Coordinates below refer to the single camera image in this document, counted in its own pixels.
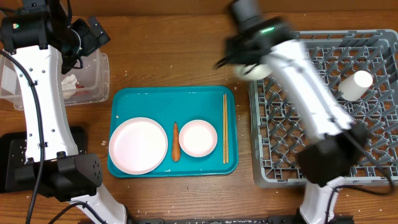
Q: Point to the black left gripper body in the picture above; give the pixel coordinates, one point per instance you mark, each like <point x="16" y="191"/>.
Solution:
<point x="81" y="42"/>

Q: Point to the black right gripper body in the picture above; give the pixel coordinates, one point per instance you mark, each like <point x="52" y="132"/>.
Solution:
<point x="244" y="53"/>

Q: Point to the white napkin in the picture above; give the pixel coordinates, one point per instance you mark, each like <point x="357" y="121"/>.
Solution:
<point x="69" y="86"/>

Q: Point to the wooden chopstick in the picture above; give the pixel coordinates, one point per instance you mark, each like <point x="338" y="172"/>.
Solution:
<point x="224" y="136"/>
<point x="226" y="128"/>

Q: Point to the white cup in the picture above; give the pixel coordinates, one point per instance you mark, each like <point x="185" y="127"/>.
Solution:
<point x="355" y="85"/>

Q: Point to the large white plate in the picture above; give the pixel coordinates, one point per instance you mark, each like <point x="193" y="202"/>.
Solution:
<point x="138" y="146"/>

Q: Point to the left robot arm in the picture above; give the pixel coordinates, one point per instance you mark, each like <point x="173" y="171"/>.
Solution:
<point x="44" y="43"/>

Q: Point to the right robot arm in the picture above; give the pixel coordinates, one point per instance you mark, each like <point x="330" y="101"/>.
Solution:
<point x="337" y="141"/>

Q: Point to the grey dishwasher rack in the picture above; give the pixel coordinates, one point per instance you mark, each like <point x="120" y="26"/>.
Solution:
<point x="277" y="132"/>

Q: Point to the black waste tray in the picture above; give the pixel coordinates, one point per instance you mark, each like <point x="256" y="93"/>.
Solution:
<point x="13" y="148"/>

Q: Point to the clear plastic bin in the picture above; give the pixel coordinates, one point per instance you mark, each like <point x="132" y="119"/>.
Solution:
<point x="94" y="77"/>

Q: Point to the orange carrot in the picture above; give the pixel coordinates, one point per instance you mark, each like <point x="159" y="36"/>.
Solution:
<point x="175" y="144"/>

